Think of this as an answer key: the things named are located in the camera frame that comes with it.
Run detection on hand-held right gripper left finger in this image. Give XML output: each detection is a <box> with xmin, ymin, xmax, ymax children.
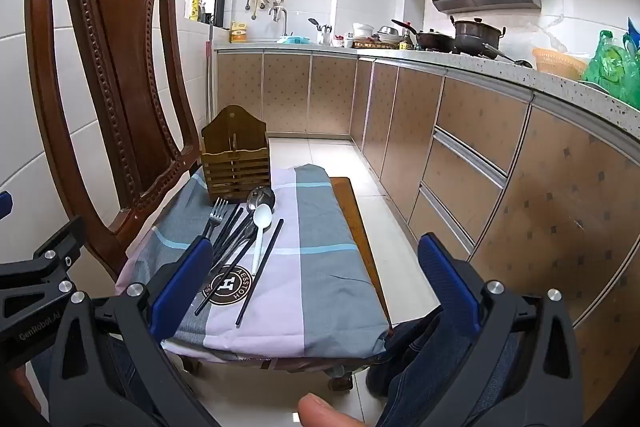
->
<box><xmin>47</xmin><ymin>237</ymin><xmax>216</xmax><ymax>427</ymax></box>

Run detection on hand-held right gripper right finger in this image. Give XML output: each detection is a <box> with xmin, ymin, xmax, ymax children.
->
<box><xmin>417</xmin><ymin>233</ymin><xmax>586</xmax><ymax>427</ymax></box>

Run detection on metal fork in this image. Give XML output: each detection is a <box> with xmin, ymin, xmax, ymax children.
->
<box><xmin>202</xmin><ymin>198</ymin><xmax>229</xmax><ymax>240</ymax></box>

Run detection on white spoon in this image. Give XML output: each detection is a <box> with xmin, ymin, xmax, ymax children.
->
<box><xmin>250</xmin><ymin>204</ymin><xmax>273</xmax><ymax>277</ymax></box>

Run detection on metal spoon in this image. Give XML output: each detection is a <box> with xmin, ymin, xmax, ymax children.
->
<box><xmin>210</xmin><ymin>187</ymin><xmax>277</xmax><ymax>268</ymax></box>

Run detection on wooden utensil holder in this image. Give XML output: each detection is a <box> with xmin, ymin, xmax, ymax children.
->
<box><xmin>201</xmin><ymin>105</ymin><xmax>272</xmax><ymax>204</ymax></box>

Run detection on cup of kitchen utensils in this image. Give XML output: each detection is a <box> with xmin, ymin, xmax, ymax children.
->
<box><xmin>308</xmin><ymin>18</ymin><xmax>333</xmax><ymax>46</ymax></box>

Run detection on person's right hand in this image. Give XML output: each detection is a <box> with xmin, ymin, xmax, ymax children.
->
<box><xmin>297</xmin><ymin>393</ymin><xmax>368</xmax><ymax>427</ymax></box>

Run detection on person's right leg in jeans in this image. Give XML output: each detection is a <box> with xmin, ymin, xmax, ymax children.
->
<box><xmin>367</xmin><ymin>307</ymin><xmax>526</xmax><ymax>427</ymax></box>

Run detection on wooden stool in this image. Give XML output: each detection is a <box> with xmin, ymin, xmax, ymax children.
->
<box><xmin>182</xmin><ymin>177</ymin><xmax>396</xmax><ymax>393</ymax></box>

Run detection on checked grey lilac cloth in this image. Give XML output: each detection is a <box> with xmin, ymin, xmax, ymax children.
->
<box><xmin>115</xmin><ymin>163</ymin><xmax>392</xmax><ymax>363</ymax></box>

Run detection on brown kitchen base cabinets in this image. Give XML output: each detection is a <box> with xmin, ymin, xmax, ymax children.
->
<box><xmin>215</xmin><ymin>49</ymin><xmax>640</xmax><ymax>408</ymax></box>

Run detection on carved wooden chair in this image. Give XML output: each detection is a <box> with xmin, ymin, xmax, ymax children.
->
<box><xmin>24</xmin><ymin>0</ymin><xmax>216</xmax><ymax>280</ymax></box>

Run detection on speckled kitchen countertop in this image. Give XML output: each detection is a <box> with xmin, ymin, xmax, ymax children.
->
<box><xmin>214</xmin><ymin>39</ymin><xmax>640</xmax><ymax>142</ymax></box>

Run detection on black wok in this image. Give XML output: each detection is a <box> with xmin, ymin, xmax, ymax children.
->
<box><xmin>391</xmin><ymin>19</ymin><xmax>456</xmax><ymax>52</ymax></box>

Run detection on orange plastic basket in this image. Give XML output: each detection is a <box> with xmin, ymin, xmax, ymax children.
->
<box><xmin>532</xmin><ymin>48</ymin><xmax>588</xmax><ymax>80</ymax></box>

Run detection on dark cooking pot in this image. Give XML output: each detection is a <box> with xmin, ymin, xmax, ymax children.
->
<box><xmin>450</xmin><ymin>17</ymin><xmax>507</xmax><ymax>56</ymax></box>

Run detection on green plastic bag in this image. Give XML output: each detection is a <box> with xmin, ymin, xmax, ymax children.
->
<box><xmin>582</xmin><ymin>29</ymin><xmax>640</xmax><ymax>102</ymax></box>

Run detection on metal faucet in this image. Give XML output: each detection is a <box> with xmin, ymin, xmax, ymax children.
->
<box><xmin>269</xmin><ymin>5</ymin><xmax>290</xmax><ymax>38</ymax></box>

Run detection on ladle handle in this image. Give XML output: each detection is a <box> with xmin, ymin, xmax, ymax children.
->
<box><xmin>482</xmin><ymin>44</ymin><xmax>533</xmax><ymax>68</ymax></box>

